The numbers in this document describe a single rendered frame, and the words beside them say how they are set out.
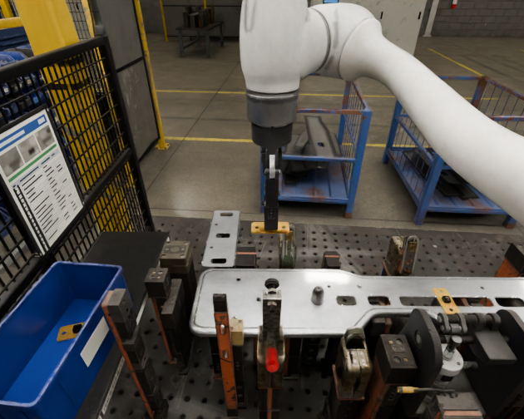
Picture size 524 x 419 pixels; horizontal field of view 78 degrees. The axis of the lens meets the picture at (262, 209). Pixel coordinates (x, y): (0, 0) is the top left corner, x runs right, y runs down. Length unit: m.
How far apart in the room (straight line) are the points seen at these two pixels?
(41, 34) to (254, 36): 0.77
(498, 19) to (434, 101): 15.82
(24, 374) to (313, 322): 0.63
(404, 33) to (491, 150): 8.41
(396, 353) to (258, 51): 0.58
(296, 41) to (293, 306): 0.62
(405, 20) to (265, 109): 8.24
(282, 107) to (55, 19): 0.77
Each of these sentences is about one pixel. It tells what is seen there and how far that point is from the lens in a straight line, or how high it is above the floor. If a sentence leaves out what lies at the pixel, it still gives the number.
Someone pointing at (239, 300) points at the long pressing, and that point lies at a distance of 0.90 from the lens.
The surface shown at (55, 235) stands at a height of 1.17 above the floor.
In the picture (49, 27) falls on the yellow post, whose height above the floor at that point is 1.59.
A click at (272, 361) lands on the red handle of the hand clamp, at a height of 1.15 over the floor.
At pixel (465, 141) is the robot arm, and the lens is 0.41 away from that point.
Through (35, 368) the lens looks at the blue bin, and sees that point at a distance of 0.89.
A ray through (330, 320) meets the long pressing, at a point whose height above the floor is 1.00.
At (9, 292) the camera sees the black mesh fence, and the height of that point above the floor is 1.16.
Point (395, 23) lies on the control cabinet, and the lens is 8.69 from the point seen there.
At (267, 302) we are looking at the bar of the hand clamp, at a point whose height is 1.20.
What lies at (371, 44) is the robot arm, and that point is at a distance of 0.61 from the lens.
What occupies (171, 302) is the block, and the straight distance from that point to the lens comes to 0.92.
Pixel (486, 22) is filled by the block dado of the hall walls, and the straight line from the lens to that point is 16.12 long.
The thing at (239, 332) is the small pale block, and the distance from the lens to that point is 0.76.
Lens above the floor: 1.69
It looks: 35 degrees down
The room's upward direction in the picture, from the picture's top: straight up
